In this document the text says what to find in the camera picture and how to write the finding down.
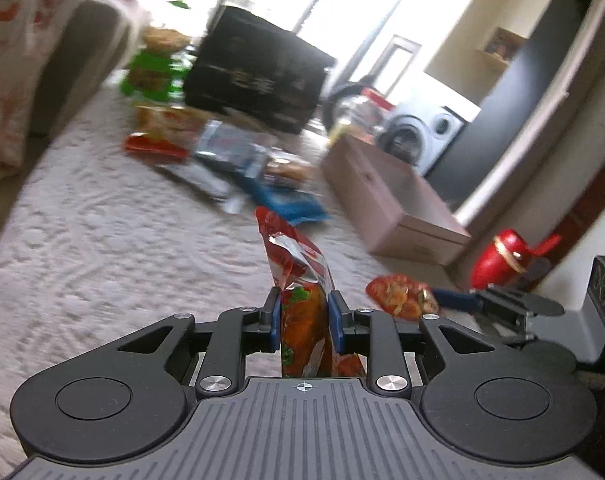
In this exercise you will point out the grey washing machine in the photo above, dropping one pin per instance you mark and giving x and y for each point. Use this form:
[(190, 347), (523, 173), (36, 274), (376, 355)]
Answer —
[(418, 134)]

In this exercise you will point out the clear bread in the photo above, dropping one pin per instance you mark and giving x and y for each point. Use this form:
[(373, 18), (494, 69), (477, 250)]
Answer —
[(287, 169)]

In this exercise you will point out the grey sofa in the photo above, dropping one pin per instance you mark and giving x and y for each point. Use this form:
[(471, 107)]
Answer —
[(100, 37)]

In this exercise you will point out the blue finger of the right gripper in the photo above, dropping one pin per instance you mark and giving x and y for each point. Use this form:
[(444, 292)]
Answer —
[(458, 301)]

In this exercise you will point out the yellow red peanut packet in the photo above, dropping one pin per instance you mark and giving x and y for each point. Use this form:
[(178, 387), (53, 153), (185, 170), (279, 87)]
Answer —
[(178, 124)]

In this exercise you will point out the wall shelf with items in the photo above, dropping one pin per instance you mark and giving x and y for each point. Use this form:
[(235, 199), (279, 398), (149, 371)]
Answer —
[(501, 49)]

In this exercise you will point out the red snack pouch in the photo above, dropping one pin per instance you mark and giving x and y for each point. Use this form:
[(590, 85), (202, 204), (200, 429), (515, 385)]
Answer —
[(300, 271)]

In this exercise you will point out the small red snack packet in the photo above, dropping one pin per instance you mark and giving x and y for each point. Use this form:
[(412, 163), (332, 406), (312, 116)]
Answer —
[(402, 296)]

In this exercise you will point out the pink cardboard box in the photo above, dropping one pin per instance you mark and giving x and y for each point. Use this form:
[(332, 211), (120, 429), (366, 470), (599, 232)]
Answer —
[(395, 211)]

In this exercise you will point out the pale cracker packet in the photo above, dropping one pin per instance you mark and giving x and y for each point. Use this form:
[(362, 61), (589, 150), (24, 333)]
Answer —
[(151, 144)]

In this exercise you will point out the black round pot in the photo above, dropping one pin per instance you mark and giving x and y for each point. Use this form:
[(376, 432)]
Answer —
[(340, 95)]

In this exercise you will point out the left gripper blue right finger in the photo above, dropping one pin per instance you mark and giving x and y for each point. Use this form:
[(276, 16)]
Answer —
[(370, 333)]

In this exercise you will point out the red vase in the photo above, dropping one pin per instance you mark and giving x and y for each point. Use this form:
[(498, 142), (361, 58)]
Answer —
[(508, 257)]

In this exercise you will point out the floral blanket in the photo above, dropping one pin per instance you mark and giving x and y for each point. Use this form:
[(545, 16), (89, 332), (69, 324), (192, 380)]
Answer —
[(32, 50)]

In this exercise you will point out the blue seaweed snack bag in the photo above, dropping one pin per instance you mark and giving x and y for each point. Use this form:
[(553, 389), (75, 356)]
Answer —
[(294, 206)]

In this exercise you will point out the clear jar red lid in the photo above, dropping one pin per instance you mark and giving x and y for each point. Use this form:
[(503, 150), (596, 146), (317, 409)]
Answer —
[(364, 117)]

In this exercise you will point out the large black snack bag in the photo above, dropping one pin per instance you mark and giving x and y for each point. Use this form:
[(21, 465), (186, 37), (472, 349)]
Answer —
[(251, 65)]

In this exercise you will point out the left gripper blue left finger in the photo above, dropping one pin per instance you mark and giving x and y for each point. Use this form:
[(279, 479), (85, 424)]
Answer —
[(226, 342)]

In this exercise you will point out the white lace tablecloth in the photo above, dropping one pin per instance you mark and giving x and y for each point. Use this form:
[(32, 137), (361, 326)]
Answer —
[(98, 245)]

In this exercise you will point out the silver foil snack packet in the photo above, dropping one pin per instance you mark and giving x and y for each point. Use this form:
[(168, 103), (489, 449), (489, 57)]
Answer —
[(222, 156)]

